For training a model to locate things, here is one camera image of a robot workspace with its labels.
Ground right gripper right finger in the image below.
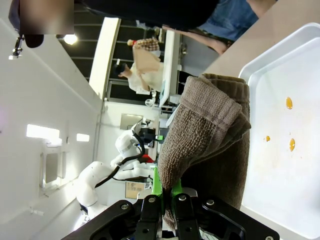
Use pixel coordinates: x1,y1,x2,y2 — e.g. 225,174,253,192
171,178,280,240

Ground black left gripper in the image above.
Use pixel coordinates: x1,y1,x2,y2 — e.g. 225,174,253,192
139,127,158,148

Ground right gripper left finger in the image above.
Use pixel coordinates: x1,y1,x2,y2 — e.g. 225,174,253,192
61,166,165,240

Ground brown cloth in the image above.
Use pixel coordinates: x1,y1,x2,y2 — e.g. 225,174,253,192
157,73,252,230

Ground person's left hand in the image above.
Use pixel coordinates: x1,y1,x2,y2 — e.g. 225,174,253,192
198,31,236,55

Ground bystander in white blouse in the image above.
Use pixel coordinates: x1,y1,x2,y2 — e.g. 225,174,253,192
112,61,165,94

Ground carried cardboard box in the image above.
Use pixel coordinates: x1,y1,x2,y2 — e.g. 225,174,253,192
132,46,161,74

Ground bystander in plaid shirt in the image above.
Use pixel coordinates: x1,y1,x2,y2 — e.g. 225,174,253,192
126,37,161,52

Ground ceiling air conditioner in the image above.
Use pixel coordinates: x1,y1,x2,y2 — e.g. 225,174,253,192
39,146,67,190

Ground metal tray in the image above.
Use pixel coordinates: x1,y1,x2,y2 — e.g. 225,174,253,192
238,22,320,240

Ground round ceiling lamp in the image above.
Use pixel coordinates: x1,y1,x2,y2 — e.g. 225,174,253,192
62,33,78,46

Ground person's blue jeans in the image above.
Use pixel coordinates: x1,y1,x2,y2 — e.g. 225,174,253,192
199,0,260,42

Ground person's head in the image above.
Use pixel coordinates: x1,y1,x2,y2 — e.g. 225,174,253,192
8,0,75,49

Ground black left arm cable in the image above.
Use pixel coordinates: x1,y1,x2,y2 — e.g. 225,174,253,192
94,131,146,189

